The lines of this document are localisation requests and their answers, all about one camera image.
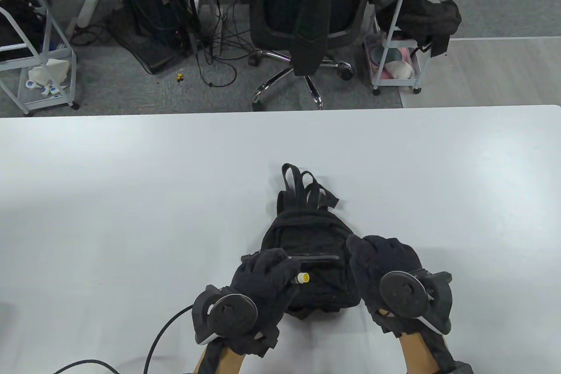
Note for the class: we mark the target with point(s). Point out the white plush item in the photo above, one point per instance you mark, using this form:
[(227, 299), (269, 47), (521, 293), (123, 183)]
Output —
[(399, 69)]

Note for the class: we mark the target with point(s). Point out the person's right hand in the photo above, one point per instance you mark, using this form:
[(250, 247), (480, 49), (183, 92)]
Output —
[(377, 255)]

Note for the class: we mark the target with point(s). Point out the black bag in rack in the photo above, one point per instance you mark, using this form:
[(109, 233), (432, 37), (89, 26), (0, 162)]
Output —
[(17, 23)]

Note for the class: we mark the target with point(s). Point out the person's left hand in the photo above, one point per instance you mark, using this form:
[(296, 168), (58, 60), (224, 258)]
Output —
[(267, 277)]

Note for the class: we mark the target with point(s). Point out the black bag on cart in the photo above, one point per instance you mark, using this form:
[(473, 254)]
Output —
[(420, 14)]

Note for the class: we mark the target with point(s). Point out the pink cloth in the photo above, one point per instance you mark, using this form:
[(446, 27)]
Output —
[(408, 55)]

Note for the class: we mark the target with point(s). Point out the person's left forearm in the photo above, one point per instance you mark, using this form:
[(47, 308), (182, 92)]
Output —
[(228, 363)]

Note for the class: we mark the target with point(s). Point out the small green lubricant tube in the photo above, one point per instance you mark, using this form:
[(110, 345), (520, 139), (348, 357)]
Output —
[(303, 278)]

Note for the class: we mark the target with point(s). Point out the person's right forearm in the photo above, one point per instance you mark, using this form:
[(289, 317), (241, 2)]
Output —
[(416, 354)]

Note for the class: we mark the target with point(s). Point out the white crumpled bag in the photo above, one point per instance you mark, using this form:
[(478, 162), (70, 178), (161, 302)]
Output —
[(48, 69)]

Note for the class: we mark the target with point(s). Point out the teal bowl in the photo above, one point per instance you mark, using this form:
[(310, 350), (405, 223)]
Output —
[(385, 56)]

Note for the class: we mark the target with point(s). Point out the black round tracking controller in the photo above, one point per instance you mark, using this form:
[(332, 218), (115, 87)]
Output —
[(230, 315), (403, 295)]

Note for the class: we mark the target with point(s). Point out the white rolling cart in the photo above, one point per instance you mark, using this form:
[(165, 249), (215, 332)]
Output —
[(394, 19)]

